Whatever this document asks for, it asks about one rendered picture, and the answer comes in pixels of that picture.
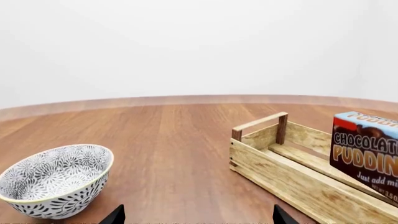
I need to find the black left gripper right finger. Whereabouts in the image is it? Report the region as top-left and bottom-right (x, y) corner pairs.
(273, 204), (299, 224)

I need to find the black white patterned bowl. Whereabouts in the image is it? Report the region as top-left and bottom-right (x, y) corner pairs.
(0, 143), (115, 220)

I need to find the chocolate pudding box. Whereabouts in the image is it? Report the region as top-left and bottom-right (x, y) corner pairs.
(329, 111), (398, 204)

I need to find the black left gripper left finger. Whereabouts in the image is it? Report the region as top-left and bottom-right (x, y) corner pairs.
(98, 203), (126, 224)

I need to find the light wooden tray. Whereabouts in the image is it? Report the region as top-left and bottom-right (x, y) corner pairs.
(229, 111), (398, 224)

